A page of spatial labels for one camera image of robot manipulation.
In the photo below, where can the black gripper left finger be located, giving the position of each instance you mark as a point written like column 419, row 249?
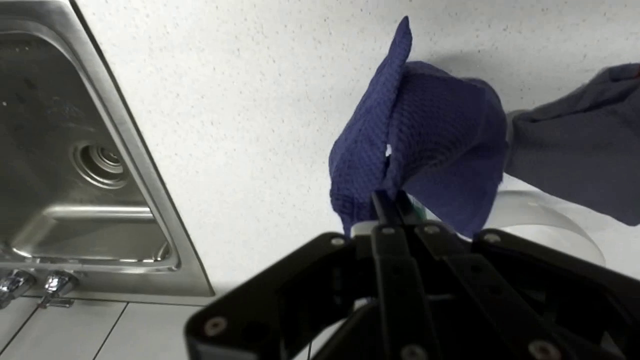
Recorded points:
column 396, row 280

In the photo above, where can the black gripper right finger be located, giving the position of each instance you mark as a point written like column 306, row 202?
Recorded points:
column 484, row 318

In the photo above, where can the blue towel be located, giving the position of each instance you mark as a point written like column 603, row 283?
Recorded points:
column 425, row 133

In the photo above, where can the translucent blue bowl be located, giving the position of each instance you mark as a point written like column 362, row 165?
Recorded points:
column 532, row 220

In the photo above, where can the dark grey cloth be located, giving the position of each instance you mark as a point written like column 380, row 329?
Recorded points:
column 584, row 146

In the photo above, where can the chrome sink faucet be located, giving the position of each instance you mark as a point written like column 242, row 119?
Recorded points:
column 53, row 288

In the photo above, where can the stainless steel double sink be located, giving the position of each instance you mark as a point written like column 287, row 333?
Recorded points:
column 79, row 186

